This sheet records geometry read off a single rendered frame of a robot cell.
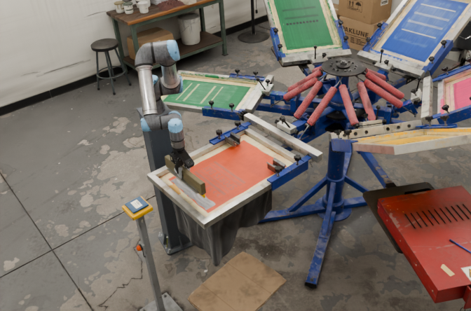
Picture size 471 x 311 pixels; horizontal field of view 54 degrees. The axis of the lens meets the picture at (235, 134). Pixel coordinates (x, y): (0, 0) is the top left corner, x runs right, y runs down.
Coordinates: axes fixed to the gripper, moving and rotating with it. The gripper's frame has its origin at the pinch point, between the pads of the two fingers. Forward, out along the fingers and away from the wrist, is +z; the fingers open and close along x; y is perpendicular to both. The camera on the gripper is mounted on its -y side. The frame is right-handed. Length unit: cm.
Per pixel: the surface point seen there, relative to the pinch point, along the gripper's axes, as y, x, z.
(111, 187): 158, -10, 110
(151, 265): 10, 28, 61
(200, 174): 10.3, -17.0, 13.6
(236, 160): 6.1, -42.0, 13.7
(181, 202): -6.4, 8.4, 10.1
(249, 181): -15.7, -34.2, 13.6
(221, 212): -28.7, -2.9, 10.0
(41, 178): 219, 34, 110
